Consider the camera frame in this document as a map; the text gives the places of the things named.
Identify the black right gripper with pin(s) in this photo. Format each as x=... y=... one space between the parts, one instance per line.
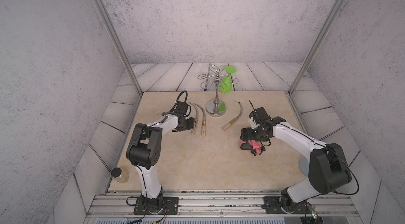
x=248 y=135

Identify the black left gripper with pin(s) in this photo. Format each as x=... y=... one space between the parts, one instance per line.
x=191 y=125

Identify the pink fluffy rag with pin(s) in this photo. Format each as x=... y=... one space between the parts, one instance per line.
x=254 y=147

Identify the small sickle wooden handle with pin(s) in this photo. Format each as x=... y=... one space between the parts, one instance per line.
x=203 y=124
x=232 y=121
x=193 y=131

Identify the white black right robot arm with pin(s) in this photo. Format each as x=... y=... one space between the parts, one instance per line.
x=328 y=168

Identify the chrome glass holder stand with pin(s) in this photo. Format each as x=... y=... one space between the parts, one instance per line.
x=215 y=107

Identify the green plastic goblet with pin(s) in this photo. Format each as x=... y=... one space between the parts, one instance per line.
x=226 y=83

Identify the light blue ceramic mug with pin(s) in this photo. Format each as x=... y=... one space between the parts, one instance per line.
x=304 y=166

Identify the small jar with black lid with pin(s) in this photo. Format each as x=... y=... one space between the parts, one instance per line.
x=119 y=175

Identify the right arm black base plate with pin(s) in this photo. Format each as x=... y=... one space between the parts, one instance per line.
x=278 y=205

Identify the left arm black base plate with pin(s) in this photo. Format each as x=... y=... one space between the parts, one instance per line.
x=158 y=206

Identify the aluminium mounting rail base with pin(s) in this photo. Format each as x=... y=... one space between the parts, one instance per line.
x=251 y=206

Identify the left aluminium frame post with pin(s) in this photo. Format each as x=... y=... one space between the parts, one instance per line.
x=117 y=43

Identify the aluminium frame post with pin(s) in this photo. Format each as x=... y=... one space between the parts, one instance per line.
x=335 y=9
x=117 y=43

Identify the right aluminium frame post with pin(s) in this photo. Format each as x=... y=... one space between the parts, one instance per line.
x=335 y=9

